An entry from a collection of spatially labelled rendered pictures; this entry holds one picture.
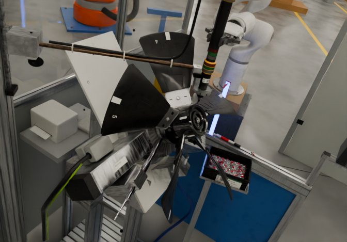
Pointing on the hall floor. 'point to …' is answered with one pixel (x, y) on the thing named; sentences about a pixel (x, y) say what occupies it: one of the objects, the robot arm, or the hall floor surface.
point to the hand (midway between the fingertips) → (216, 38)
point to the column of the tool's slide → (10, 165)
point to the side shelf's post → (67, 222)
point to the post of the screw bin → (197, 210)
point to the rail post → (286, 219)
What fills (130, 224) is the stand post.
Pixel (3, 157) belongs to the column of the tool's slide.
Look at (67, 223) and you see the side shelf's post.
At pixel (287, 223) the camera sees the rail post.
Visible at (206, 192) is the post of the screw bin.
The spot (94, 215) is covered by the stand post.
